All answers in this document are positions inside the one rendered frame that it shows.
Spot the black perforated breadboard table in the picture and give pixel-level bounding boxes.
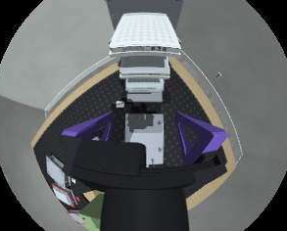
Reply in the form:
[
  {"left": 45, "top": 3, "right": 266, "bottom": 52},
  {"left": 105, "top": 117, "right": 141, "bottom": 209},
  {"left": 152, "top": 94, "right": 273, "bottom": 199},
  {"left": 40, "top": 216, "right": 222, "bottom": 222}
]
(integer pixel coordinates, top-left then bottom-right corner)
[{"left": 33, "top": 67, "right": 212, "bottom": 211}]

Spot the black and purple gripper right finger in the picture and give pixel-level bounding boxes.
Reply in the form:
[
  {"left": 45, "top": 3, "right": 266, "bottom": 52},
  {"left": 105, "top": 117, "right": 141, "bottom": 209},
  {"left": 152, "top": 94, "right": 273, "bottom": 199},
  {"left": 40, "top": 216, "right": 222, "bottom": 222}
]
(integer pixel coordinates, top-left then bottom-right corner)
[{"left": 174, "top": 112, "right": 228, "bottom": 165}]

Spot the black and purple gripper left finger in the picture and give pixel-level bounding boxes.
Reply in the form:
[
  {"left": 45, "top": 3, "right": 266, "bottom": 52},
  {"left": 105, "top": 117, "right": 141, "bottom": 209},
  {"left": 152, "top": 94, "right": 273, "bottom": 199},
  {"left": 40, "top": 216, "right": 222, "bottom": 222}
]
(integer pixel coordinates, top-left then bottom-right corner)
[{"left": 62, "top": 112, "right": 115, "bottom": 141}]

